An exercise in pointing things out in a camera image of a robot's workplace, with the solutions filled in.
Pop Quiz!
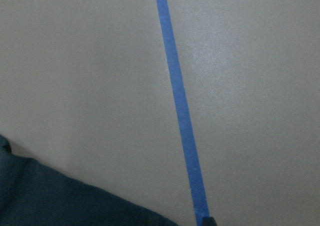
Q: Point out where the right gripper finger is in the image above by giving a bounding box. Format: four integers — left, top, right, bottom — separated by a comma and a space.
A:
201, 216, 217, 226

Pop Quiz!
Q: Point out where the black t-shirt with logo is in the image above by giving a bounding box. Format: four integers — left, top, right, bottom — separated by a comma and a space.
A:
0, 137, 175, 225

